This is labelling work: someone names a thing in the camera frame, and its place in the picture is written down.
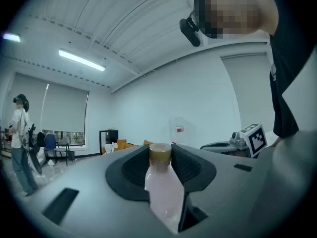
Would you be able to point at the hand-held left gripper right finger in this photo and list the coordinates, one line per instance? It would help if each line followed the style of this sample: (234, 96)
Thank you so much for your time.
(223, 195)

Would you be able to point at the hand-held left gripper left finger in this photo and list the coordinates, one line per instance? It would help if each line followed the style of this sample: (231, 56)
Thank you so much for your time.
(99, 202)

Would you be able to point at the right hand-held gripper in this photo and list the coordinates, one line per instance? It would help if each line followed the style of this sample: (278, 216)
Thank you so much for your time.
(257, 140)

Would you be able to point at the clear water jug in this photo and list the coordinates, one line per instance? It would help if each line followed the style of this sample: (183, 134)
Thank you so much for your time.
(182, 133)

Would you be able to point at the white crumpled cloth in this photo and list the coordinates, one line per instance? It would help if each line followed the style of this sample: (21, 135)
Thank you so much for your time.
(109, 148)

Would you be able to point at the black framed floor mirror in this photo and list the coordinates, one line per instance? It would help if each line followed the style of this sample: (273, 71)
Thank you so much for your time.
(104, 140)

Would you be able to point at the orange sofa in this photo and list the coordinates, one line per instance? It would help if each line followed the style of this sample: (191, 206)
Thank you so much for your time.
(122, 144)

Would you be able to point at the black cabinet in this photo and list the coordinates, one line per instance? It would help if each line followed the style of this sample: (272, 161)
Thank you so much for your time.
(114, 136)

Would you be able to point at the grey chair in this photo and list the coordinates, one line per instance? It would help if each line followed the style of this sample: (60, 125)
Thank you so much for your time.
(65, 142)

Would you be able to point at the window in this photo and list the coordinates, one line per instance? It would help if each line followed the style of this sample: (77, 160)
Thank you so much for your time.
(69, 136)

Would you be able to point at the blue chair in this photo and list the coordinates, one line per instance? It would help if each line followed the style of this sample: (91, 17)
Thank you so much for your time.
(50, 141)

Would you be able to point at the person's black t-shirt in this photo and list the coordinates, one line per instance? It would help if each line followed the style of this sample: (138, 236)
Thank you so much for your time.
(287, 83)

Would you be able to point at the grey roller blind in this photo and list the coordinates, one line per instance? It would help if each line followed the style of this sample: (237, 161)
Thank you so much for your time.
(67, 108)
(27, 93)

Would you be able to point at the person's head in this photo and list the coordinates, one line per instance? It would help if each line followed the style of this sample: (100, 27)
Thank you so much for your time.
(235, 9)

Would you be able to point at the long ceiling light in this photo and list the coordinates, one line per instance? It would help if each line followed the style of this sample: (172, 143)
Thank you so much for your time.
(81, 59)
(11, 37)

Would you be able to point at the black head-mounted camera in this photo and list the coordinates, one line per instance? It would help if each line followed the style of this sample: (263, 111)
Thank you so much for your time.
(190, 32)

